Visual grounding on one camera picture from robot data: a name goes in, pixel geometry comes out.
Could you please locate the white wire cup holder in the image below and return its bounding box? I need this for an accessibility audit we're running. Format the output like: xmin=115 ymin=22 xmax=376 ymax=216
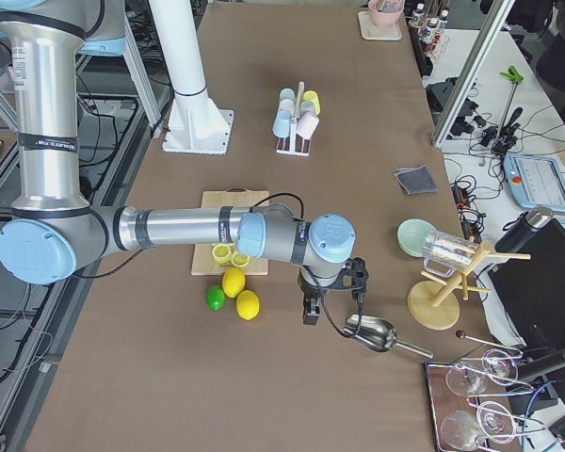
xmin=275 ymin=81 xmax=305 ymax=155

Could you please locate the grey cup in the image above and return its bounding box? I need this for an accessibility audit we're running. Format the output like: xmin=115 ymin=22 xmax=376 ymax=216
xmin=299 ymin=100 xmax=316 ymax=117

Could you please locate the wine glass rack tray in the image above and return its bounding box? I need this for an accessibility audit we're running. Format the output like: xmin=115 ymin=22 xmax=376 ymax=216
xmin=424 ymin=350 xmax=550 ymax=451

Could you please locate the teal green cup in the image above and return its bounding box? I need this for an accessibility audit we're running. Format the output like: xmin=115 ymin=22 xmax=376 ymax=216
xmin=279 ymin=88 xmax=296 ymax=105

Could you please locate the yellow cup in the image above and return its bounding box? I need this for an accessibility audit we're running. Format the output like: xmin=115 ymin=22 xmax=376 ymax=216
xmin=303 ymin=90 xmax=321 ymax=115

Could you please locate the blue teach pendant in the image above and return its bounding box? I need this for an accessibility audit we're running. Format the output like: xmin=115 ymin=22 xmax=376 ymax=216
xmin=503 ymin=154 xmax=565 ymax=215

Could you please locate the light blue cup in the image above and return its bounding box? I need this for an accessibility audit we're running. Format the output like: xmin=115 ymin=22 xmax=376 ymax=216
xmin=272 ymin=109 xmax=292 ymax=138

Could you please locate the green bowl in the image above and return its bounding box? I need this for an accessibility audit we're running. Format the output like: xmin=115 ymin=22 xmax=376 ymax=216
xmin=396 ymin=218 xmax=436 ymax=258

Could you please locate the black power strip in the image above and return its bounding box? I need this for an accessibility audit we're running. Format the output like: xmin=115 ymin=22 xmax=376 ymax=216
xmin=451 ymin=183 xmax=483 ymax=243

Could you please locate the wooden cutting board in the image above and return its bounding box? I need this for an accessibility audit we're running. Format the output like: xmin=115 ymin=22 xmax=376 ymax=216
xmin=191 ymin=190 xmax=270 ymax=276

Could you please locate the clear glass pitcher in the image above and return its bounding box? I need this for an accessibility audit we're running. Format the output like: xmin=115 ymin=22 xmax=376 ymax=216
xmin=422 ymin=231 xmax=478 ymax=278

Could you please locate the lemon slice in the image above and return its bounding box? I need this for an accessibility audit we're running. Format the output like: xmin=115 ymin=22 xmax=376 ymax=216
xmin=211 ymin=243 xmax=233 ymax=265
xmin=230 ymin=251 xmax=250 ymax=268

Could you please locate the metal scoop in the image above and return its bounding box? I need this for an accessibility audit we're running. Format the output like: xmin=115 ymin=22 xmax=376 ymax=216
xmin=343 ymin=314 xmax=433 ymax=359

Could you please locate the white cup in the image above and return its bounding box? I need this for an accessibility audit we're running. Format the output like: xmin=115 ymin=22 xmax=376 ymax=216
xmin=278 ymin=99 xmax=295 ymax=115

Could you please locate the pink cup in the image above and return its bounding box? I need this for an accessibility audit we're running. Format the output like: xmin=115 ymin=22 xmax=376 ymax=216
xmin=296 ymin=111 xmax=320 ymax=140

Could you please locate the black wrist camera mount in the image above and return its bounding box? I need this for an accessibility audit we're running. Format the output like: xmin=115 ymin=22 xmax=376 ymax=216
xmin=329 ymin=257 xmax=369 ymax=314

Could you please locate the black monitor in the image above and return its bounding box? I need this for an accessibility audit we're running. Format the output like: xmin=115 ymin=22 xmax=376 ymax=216
xmin=489 ymin=219 xmax=565 ymax=349

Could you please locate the pink bowl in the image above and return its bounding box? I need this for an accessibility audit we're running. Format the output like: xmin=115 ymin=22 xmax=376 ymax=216
xmin=367 ymin=0 xmax=404 ymax=26

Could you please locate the white tray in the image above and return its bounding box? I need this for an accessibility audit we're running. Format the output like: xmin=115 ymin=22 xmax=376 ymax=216
xmin=358 ymin=10 xmax=402 ymax=41

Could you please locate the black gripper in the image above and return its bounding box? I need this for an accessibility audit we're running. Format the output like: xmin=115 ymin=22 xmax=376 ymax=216
xmin=298 ymin=270 xmax=322 ymax=326

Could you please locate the wooden mug tree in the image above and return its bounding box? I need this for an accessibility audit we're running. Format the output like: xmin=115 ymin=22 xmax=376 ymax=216
xmin=407 ymin=243 xmax=531 ymax=331

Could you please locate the grey cloth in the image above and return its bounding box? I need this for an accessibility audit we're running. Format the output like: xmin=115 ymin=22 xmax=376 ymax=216
xmin=395 ymin=166 xmax=438 ymax=196

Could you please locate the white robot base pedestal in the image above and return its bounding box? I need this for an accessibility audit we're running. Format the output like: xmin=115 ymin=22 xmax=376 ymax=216
xmin=150 ymin=0 xmax=234 ymax=155

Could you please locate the green lime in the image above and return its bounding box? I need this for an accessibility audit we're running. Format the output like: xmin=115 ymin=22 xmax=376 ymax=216
xmin=206 ymin=285 xmax=226 ymax=311

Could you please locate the yellow lemon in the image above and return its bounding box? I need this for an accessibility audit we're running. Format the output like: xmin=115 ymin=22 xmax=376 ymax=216
xmin=235 ymin=290 xmax=260 ymax=320
xmin=222 ymin=267 xmax=246 ymax=299

